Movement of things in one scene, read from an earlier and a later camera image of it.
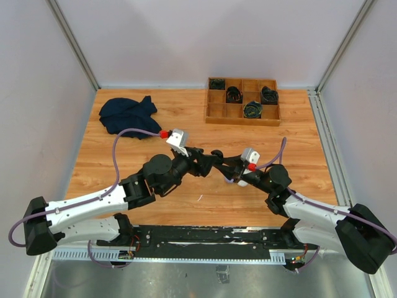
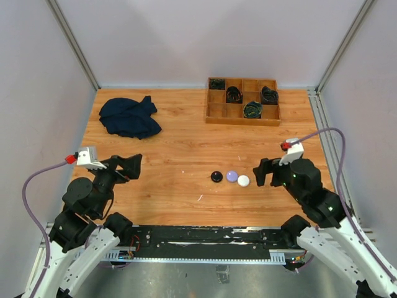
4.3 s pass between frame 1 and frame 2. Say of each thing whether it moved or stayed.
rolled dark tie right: stayed
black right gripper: moved
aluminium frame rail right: stayed
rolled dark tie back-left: stayed
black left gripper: moved
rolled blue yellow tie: stayed
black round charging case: moved
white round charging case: stayed
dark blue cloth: stayed
